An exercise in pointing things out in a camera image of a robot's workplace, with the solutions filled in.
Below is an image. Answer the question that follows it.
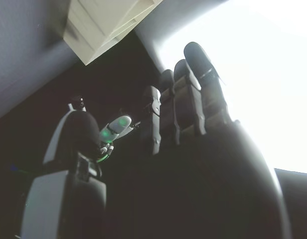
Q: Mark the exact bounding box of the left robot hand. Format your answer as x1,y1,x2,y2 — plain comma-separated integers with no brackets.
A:
20,41,293,239

